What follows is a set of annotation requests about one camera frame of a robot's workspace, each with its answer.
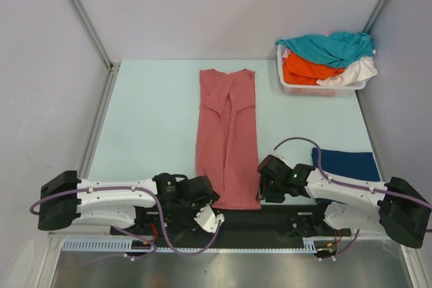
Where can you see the orange t shirt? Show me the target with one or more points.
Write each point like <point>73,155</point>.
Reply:
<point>299,71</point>

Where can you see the pink polo shirt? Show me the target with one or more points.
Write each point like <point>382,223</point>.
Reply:
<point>226,144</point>

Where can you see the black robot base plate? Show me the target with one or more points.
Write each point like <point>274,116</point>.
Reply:
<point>272,226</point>

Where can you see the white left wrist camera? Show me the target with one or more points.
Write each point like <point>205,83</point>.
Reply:
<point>208,220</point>

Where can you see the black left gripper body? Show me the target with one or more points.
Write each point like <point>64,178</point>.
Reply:
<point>189,208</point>

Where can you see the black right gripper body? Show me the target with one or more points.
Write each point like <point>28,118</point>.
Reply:
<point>271,190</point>

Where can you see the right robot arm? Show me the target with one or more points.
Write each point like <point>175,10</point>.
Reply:
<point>394,208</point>

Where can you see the white slotted cable duct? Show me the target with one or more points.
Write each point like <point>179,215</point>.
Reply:
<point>308,246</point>

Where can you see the aluminium frame rail front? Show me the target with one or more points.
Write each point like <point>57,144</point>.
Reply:
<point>100,231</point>

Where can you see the teal t shirt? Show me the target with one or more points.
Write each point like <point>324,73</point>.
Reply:
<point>337,50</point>

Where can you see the aluminium frame post left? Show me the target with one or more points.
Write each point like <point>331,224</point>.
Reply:
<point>91,32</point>

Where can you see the white plastic laundry basket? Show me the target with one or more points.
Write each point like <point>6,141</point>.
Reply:
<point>307,90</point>

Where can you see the folded navy blue shirt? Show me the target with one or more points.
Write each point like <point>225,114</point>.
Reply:
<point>356,165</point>

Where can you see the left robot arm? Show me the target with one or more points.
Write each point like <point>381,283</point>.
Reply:
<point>67,200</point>

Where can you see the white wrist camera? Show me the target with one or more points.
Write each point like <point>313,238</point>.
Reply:
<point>278,154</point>
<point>208,220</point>

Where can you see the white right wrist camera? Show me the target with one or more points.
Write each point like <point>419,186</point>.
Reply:
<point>278,154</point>

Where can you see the white t shirt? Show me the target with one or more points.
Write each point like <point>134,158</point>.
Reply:
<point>358,71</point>

